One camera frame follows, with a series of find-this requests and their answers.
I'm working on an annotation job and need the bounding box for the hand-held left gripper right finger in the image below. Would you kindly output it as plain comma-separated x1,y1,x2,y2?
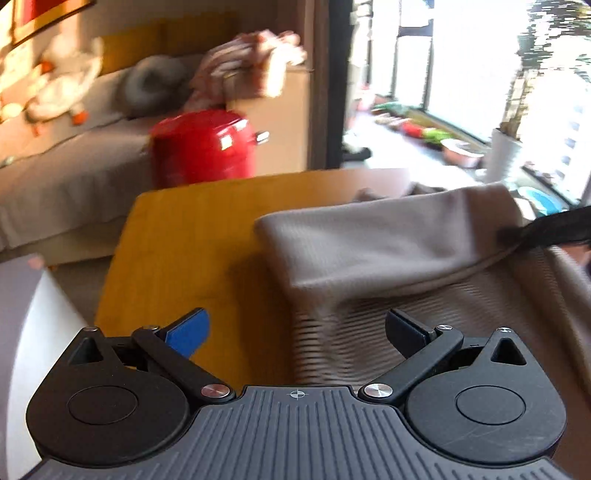
362,308,527,407

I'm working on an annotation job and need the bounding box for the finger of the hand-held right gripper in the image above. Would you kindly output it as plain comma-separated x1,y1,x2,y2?
501,207,591,248

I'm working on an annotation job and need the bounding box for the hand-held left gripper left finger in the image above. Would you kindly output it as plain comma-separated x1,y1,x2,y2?
69,308,234,402

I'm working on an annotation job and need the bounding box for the beige striped garment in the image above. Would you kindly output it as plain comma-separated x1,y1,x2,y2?
255,182,591,462

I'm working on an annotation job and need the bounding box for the blue bucket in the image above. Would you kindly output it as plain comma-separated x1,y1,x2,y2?
517,187,561,217

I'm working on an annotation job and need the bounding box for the white ribbed plant pot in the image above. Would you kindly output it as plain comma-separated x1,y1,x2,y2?
485,128,525,185

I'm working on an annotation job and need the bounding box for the pink flower pot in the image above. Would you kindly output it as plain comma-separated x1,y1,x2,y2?
441,138,483,168

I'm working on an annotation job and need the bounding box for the white chair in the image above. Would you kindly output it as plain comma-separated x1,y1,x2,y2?
0,254,95,472

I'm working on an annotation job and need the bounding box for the red round bin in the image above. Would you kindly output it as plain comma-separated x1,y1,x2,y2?
148,109,271,190

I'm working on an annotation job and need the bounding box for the grey sofa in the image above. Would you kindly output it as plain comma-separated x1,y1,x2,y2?
0,21,241,252

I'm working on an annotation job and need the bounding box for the beige cardboard box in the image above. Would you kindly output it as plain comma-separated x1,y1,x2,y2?
226,65,311,178

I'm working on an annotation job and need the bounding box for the grey neck pillow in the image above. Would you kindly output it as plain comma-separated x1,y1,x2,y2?
122,55,188,118

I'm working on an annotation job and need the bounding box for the white goose plush toy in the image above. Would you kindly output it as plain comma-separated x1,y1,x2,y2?
25,37,105,125

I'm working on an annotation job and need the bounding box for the pink crumpled cloth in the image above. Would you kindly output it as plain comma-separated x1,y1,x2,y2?
188,30,308,109

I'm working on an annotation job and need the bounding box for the framed wall picture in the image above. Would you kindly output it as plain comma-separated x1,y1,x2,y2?
0,0,95,47

